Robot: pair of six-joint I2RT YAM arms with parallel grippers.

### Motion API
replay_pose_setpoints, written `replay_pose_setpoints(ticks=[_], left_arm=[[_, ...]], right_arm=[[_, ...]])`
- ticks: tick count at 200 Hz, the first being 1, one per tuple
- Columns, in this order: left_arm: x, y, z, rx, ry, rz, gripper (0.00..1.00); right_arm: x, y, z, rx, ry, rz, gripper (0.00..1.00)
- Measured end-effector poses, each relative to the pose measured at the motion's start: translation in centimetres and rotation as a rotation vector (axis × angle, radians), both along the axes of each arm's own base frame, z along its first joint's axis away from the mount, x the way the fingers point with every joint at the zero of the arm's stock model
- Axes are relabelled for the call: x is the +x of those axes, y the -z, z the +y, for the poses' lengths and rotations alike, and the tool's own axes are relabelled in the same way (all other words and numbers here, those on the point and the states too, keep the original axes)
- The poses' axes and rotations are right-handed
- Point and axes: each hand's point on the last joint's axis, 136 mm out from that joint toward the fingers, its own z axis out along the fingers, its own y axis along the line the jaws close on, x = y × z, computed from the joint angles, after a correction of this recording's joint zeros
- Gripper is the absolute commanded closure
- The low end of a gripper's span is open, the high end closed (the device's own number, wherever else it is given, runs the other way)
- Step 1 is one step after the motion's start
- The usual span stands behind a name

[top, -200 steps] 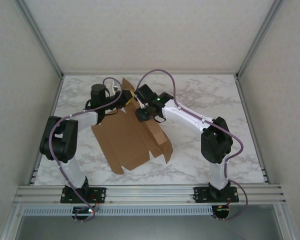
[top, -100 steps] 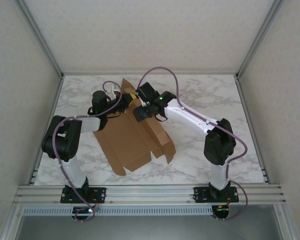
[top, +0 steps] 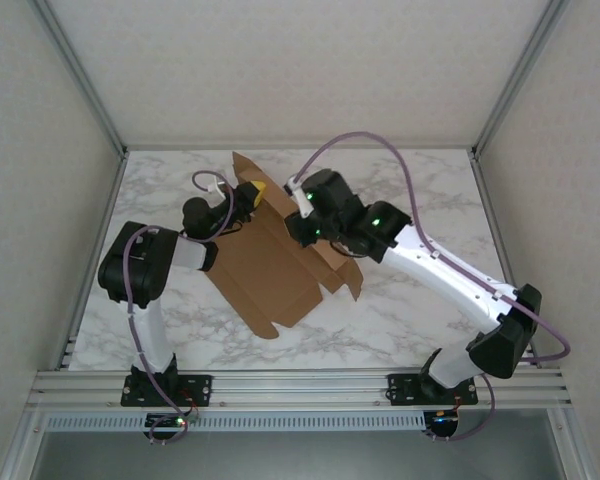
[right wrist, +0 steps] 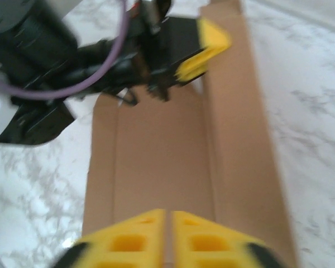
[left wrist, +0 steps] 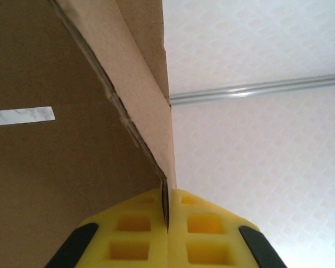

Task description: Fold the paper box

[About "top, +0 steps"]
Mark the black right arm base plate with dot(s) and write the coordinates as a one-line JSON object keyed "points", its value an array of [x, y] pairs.
{"points": [[402, 387]]}

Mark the aluminium table end rail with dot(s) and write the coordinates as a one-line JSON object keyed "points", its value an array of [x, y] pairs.
{"points": [[300, 148]]}

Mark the aluminium frame post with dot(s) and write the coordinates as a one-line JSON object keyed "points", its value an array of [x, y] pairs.
{"points": [[515, 80], [82, 80]]}

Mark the aluminium table side rail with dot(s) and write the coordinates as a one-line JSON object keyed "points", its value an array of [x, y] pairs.
{"points": [[116, 177], [481, 180]]}

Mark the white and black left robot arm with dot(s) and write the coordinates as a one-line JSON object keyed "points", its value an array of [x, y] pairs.
{"points": [[152, 335]]}

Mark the aluminium mounting rail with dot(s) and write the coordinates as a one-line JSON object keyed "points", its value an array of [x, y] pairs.
{"points": [[305, 390]]}

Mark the brown cardboard box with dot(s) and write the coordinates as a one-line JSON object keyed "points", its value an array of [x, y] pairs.
{"points": [[260, 270]]}

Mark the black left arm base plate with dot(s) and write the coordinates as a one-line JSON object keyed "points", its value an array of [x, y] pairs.
{"points": [[200, 387]]}

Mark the small controller board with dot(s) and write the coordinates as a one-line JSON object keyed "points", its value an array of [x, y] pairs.
{"points": [[442, 417], [162, 421]]}

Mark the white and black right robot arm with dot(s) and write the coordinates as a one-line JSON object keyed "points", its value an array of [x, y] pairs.
{"points": [[445, 280]]}

